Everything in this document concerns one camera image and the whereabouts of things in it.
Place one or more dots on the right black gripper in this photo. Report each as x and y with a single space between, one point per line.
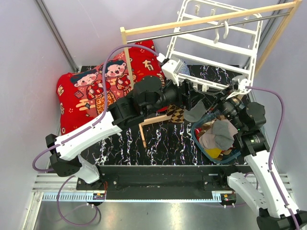
215 99

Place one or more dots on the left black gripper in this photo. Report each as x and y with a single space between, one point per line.
192 96

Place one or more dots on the grey sock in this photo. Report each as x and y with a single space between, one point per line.
196 113
220 135

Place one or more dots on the brown argyle sock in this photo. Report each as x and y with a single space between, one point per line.
176 114

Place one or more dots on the white plastic clip hanger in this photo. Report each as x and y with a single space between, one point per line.
219 48

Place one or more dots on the wooden drying rack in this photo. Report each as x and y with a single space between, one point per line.
210 10

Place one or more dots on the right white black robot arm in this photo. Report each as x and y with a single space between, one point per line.
274 207

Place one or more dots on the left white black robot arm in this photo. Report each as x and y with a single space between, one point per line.
147 97

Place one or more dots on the blue striped cloth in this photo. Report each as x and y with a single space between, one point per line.
185 69

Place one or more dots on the clear blue plastic bin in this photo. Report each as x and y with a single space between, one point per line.
216 158

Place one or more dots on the yellow sock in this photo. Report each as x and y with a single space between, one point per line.
213 153

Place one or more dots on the red cartoon pillow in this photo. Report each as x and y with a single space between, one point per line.
82 96

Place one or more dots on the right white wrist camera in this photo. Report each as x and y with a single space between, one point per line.
240 86

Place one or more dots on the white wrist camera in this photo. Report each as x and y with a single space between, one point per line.
170 67
240 86

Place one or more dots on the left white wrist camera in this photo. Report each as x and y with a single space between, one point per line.
170 67

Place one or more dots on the right vertical aluminium post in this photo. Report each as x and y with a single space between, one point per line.
267 26

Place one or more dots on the vertical aluminium post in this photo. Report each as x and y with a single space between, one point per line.
55 32
267 26

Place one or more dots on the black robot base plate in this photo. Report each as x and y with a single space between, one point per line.
120 177

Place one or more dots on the aluminium frame rail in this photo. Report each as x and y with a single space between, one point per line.
50 182

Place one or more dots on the left vertical aluminium post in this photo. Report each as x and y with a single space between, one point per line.
55 32

